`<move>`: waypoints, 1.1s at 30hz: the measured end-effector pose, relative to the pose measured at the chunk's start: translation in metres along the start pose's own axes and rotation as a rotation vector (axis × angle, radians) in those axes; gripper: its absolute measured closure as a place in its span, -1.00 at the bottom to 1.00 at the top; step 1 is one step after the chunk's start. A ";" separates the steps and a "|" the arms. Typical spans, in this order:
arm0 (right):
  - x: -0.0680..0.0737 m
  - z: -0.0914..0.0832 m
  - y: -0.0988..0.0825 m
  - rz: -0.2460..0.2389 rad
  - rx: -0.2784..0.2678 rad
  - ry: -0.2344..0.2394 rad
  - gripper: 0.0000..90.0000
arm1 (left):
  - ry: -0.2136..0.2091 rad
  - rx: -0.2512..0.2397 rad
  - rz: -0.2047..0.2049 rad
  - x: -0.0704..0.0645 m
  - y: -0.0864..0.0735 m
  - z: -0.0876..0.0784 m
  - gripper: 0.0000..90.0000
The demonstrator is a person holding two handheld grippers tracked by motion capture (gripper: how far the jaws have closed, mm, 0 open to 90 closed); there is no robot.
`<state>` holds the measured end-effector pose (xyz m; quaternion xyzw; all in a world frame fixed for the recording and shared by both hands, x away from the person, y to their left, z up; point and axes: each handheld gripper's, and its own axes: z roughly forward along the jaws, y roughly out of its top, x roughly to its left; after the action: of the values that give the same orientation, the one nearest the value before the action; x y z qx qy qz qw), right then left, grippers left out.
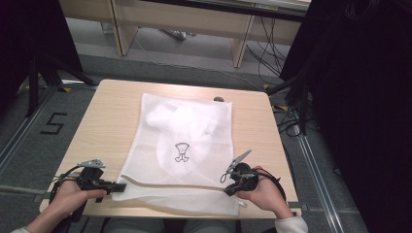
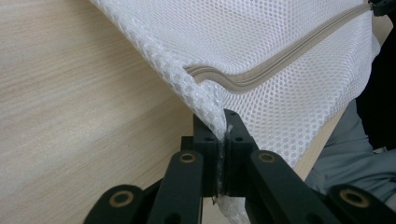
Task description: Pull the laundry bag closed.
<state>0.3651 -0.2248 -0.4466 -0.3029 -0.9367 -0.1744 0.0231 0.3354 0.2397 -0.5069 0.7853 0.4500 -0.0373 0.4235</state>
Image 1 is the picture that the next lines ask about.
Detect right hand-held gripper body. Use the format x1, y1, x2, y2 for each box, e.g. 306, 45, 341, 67
225, 149, 259, 193

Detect bundle of black floor cables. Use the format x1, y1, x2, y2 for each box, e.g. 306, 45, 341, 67
245, 16, 293, 85

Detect person's left hand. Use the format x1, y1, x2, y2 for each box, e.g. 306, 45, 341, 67
48, 179, 108, 220

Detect person's right hand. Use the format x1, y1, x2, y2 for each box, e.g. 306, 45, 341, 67
235, 165, 294, 219

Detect white mesh laundry bag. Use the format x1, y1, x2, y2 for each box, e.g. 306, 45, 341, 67
111, 92, 249, 217

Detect black curtain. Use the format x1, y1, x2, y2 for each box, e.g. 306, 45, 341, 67
0, 0, 84, 115
279, 0, 412, 233

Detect metal floor rail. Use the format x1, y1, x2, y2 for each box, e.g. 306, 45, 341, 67
0, 86, 56, 177
294, 131, 345, 233

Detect black metal stand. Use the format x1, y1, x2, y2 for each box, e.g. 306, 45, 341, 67
26, 53, 95, 118
266, 77, 309, 136

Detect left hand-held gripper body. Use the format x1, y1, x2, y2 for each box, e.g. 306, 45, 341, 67
76, 157, 113, 194

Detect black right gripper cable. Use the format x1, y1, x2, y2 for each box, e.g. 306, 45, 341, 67
257, 167, 288, 202

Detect person's grey pants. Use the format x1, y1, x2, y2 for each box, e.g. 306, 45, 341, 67
102, 217, 241, 233

